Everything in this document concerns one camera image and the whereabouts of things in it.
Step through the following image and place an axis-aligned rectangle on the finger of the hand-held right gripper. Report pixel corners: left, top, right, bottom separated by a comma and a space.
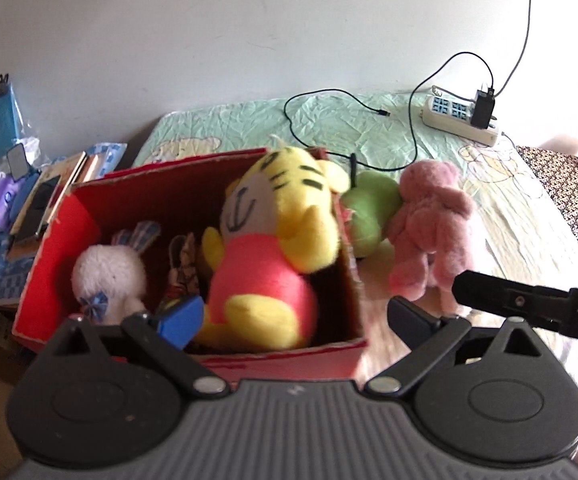
452, 270, 578, 347

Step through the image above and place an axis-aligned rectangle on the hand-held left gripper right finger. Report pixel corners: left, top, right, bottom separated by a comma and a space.
364, 296, 545, 395

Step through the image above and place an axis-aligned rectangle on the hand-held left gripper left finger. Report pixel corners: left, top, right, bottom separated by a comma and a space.
44, 296, 232, 402

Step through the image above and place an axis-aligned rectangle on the pink bear plush toy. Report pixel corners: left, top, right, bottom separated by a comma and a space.
386, 160, 476, 313

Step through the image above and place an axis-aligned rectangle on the green plush toy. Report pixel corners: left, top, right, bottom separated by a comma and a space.
339, 152, 405, 259

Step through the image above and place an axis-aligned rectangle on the red cardboard box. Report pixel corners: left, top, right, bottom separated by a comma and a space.
11, 147, 370, 386

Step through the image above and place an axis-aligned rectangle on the small checkered plush toy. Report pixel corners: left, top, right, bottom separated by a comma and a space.
161, 234, 205, 311

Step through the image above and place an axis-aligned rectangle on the white bunny plush toy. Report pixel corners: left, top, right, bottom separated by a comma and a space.
71, 220, 162, 326

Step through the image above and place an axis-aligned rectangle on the yellow tiger plush toy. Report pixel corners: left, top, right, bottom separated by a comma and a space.
200, 146, 350, 352

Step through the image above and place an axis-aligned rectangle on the black floral cloth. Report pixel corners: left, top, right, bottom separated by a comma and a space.
516, 145, 578, 296

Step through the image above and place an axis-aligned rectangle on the blue patterned packet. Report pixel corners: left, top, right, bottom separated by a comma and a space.
89, 142, 127, 178

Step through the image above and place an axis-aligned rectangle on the black phone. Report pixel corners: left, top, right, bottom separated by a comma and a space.
19, 177, 62, 241

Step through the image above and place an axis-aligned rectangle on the white power strip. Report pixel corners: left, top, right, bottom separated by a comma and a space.
421, 85, 501, 147

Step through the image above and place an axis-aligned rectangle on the black charger plug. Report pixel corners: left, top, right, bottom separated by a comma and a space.
470, 87, 497, 131

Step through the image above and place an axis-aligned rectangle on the purple tissue pack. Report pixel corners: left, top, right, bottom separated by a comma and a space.
0, 172, 22, 233

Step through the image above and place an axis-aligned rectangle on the small black-framed mirror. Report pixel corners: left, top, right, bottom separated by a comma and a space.
6, 143, 30, 181

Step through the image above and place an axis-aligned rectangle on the black charging cable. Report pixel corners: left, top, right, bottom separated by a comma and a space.
283, 51, 495, 173

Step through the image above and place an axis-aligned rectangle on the grey cable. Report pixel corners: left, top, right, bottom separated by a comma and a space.
489, 0, 537, 98

